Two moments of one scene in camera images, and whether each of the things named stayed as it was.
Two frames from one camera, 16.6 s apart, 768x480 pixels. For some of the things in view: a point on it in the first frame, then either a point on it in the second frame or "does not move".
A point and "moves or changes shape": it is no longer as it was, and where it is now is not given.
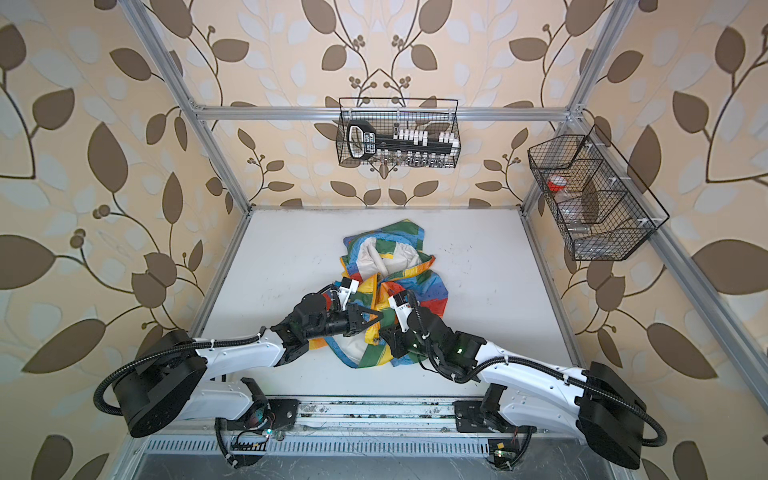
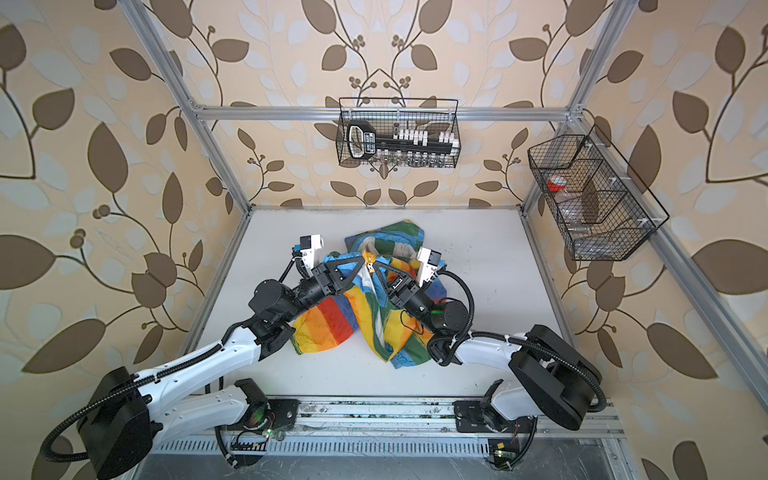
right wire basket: (603, 208) does not move
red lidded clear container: (557, 183) does not move
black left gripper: (354, 318) to (321, 281)
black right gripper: (395, 343) to (406, 292)
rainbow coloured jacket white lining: (385, 258) moves or changes shape
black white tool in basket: (363, 143) does not move
